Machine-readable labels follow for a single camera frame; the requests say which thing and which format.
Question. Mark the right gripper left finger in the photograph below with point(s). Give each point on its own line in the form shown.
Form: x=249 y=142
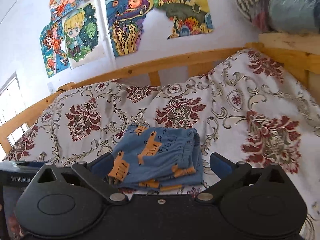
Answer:
x=93 y=175

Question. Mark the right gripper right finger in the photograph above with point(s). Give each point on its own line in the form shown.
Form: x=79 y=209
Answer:
x=232 y=176

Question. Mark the blue pants with orange cars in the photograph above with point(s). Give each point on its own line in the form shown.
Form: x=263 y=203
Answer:
x=157 y=158

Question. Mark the person's left hand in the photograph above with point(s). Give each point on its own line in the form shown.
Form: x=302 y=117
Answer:
x=10 y=228

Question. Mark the floral white bedspread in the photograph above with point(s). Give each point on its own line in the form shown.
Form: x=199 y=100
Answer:
x=246 y=108

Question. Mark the blond anime boy drawing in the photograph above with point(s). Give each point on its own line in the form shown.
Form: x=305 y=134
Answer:
x=83 y=29

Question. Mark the swirly starry night painting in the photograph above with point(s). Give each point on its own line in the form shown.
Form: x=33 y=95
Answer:
x=125 y=22

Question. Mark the colourful landscape painting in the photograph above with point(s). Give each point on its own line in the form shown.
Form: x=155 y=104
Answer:
x=189 y=17

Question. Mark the plastic bagged bedding bundle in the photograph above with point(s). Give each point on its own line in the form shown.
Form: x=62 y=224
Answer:
x=286 y=16

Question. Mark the window with white frame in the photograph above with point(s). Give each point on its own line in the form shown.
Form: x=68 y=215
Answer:
x=12 y=102

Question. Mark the wooden bed frame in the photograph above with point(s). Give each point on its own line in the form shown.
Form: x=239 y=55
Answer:
x=298 y=53

